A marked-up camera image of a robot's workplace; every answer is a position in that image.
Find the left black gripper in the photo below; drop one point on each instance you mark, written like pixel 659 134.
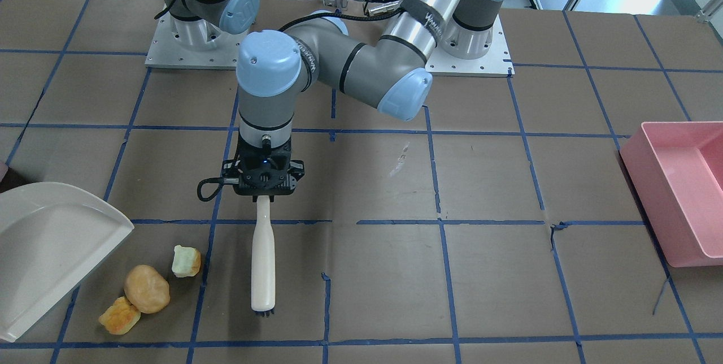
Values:
pixel 297 170

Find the cream hand brush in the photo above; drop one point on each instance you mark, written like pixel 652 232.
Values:
pixel 263 261

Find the white plastic dustpan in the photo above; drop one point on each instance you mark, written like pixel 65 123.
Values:
pixel 52 236

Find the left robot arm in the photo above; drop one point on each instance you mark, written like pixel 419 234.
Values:
pixel 382 61

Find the pink plastic bin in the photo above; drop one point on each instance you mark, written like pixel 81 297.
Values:
pixel 676 169

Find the green yellow food piece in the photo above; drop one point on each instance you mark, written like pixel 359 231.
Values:
pixel 186 261

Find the brown potato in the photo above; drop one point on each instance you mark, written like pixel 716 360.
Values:
pixel 146 289

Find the orange bread piece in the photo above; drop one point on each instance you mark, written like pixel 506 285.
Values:
pixel 120 317

